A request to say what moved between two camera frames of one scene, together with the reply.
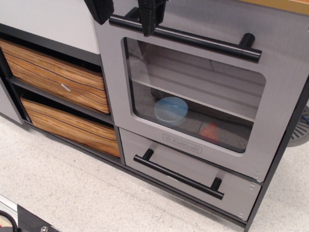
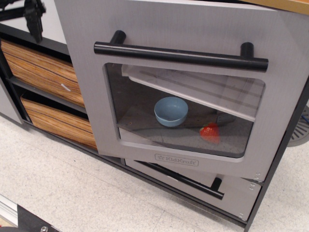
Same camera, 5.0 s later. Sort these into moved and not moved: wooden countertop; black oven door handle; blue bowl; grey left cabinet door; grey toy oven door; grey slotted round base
Moved: black oven door handle; grey toy oven door
Not moved: grey slotted round base; grey left cabinet door; wooden countertop; blue bowl
